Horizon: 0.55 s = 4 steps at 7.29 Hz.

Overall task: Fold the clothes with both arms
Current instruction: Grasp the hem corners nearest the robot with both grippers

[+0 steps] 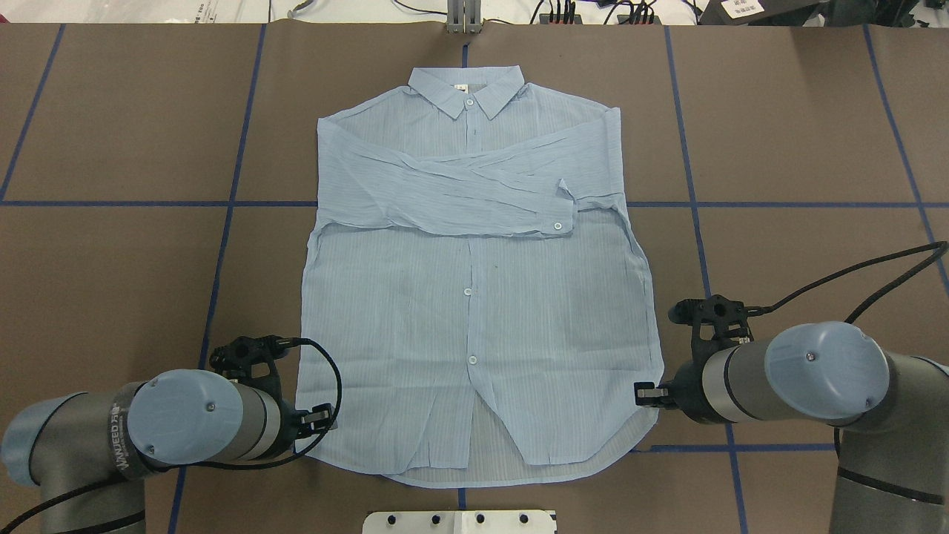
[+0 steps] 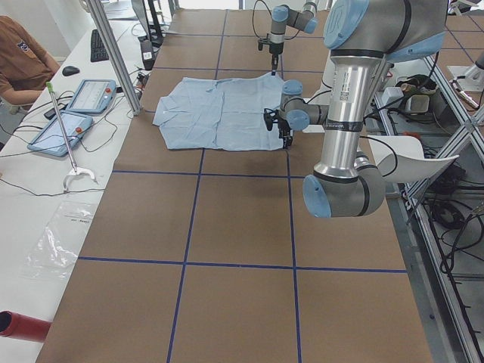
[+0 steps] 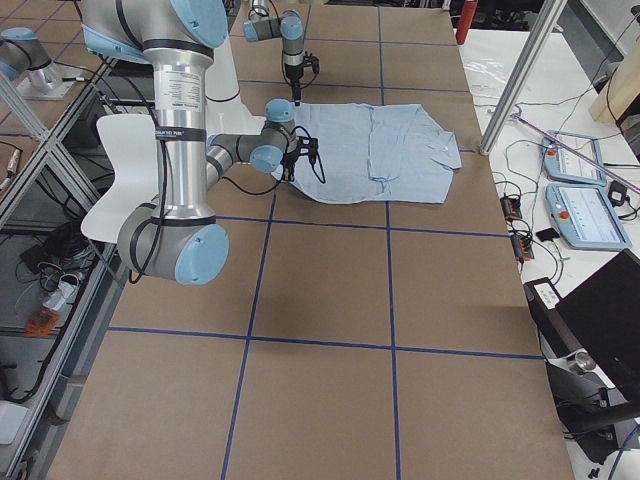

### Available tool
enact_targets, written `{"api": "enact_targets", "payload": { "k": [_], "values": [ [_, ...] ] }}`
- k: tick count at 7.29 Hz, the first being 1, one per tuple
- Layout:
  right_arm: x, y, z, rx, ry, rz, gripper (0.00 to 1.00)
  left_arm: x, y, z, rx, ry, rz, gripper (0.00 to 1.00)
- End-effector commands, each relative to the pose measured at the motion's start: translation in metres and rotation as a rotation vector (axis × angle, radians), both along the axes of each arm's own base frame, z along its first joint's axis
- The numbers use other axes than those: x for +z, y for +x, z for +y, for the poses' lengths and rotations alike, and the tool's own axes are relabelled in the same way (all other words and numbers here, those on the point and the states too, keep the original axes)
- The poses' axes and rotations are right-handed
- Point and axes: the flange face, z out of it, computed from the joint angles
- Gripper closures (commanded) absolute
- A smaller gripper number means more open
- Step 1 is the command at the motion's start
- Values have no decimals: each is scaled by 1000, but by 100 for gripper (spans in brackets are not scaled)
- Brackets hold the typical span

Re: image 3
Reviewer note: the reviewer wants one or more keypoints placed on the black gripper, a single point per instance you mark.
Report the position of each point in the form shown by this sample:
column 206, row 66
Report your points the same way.
column 294, row 76
column 288, row 160

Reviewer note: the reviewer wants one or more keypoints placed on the light blue button-up shirt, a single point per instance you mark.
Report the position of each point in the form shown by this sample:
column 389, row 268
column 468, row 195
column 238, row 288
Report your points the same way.
column 377, row 153

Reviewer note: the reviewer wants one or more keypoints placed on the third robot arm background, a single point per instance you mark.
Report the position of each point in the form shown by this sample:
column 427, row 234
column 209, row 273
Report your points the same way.
column 23, row 53

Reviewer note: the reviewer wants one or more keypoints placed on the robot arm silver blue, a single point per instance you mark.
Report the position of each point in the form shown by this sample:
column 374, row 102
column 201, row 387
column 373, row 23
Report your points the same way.
column 264, row 23
column 156, row 211

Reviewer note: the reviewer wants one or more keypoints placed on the white plastic chair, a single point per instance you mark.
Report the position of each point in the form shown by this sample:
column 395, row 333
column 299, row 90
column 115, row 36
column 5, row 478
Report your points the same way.
column 130, row 144

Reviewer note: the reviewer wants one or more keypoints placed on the brown paper table cover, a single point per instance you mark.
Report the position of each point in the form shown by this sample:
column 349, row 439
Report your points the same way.
column 370, row 341

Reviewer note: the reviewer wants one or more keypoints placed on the red cylinder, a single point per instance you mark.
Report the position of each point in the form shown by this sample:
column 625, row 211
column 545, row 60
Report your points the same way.
column 465, row 21

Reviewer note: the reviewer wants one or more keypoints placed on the clear plastic bag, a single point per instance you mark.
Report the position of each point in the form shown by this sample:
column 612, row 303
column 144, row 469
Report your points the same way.
column 486, row 77

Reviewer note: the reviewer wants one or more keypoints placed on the reacher grabber stick tool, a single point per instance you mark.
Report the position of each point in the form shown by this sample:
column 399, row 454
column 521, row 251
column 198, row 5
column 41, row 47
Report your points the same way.
column 554, row 140

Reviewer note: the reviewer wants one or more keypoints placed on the upper blue teach pendant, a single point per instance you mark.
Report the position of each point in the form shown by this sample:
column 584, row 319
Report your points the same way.
column 562, row 165

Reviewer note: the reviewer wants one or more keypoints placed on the blue teach pendant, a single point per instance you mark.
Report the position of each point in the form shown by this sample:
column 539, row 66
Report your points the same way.
column 584, row 217
column 562, row 165

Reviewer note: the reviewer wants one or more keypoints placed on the lower blue teach pendant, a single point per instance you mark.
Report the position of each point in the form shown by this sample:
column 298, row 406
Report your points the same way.
column 584, row 217

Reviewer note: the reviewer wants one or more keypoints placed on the black laptop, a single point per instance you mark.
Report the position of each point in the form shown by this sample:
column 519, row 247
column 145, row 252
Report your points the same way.
column 601, row 316

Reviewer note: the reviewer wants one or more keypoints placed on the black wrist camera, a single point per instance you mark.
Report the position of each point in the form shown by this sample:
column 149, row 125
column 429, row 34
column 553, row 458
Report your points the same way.
column 307, row 147
column 311, row 62

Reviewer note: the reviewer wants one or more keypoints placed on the aluminium frame post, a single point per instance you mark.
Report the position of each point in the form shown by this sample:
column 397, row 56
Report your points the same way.
column 537, row 38

